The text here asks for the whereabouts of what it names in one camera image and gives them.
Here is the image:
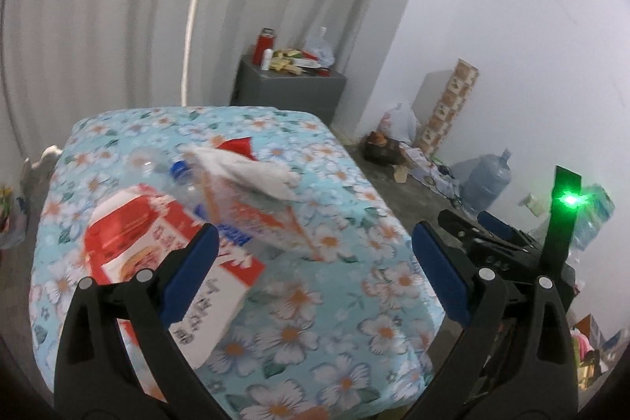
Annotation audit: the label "blue floral blanket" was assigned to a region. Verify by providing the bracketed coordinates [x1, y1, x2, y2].
[30, 105, 446, 420]

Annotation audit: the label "clear orange-edged plastic wrapper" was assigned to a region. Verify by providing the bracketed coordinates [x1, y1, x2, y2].
[180, 137, 328, 263]

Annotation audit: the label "pink cloth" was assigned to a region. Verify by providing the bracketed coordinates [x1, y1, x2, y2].
[571, 331, 599, 359]

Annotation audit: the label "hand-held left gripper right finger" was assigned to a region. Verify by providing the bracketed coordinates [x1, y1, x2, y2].
[398, 221, 576, 420]

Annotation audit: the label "red white carton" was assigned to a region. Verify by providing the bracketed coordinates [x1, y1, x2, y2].
[83, 184, 267, 401]

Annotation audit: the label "white fluffy cloth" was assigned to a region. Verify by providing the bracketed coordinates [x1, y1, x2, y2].
[22, 144, 62, 191]

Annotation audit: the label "red white packet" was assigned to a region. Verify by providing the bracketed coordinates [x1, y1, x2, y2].
[295, 53, 335, 77]

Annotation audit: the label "clear plastic bag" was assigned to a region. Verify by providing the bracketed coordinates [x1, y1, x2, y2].
[304, 26, 336, 67]

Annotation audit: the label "patterned rolled mat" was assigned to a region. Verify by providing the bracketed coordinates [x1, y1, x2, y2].
[417, 58, 480, 155]

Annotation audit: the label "yellow packets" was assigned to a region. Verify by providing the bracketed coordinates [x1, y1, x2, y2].
[272, 48, 308, 74]

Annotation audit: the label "labelled blue water jug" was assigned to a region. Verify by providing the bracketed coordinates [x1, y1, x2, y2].
[571, 184, 616, 251]

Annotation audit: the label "plastic bag with items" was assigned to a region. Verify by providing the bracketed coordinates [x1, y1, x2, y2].
[0, 184, 31, 250]

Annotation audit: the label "grey cabinet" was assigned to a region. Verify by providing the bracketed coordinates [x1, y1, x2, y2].
[230, 55, 348, 126]

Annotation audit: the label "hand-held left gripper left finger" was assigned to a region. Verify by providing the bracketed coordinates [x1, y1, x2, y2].
[53, 223, 222, 420]

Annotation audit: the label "white plastic bag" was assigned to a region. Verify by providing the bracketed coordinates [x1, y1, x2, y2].
[378, 102, 423, 145]

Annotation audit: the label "white pipe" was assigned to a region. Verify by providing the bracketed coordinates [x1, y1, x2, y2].
[181, 0, 222, 106]

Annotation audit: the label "small white container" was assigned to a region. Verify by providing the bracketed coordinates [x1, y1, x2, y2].
[518, 192, 547, 216]

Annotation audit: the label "floral cloth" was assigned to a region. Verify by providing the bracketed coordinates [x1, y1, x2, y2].
[401, 144, 466, 199]

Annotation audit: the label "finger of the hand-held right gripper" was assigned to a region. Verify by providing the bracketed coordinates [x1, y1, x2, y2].
[438, 209, 480, 244]
[477, 211, 530, 244]

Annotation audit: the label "clear plastic bottle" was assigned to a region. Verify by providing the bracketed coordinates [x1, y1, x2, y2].
[125, 146, 276, 263]

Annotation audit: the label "red thermos bottle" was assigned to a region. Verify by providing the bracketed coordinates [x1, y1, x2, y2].
[253, 27, 275, 65]

